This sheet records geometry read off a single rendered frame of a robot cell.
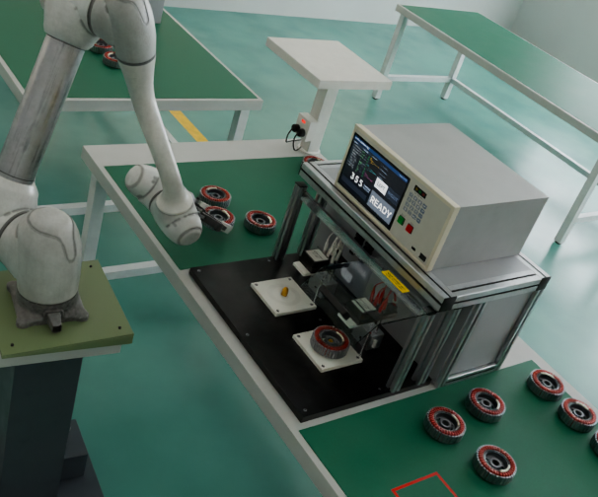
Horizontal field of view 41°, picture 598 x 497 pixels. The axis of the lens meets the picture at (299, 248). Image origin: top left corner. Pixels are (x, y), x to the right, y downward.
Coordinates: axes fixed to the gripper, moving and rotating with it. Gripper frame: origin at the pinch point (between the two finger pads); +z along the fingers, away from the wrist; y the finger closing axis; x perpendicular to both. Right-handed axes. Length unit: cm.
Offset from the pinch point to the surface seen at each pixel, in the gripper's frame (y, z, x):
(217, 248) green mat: -8.5, -0.6, 6.9
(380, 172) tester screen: -47, -13, -44
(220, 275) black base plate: -22.9, -9.7, 10.0
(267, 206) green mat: 8.4, 29.0, -10.7
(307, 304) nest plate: -44.9, 4.4, 0.3
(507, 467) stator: -119, 11, -4
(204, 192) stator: 17.3, 7.2, -2.2
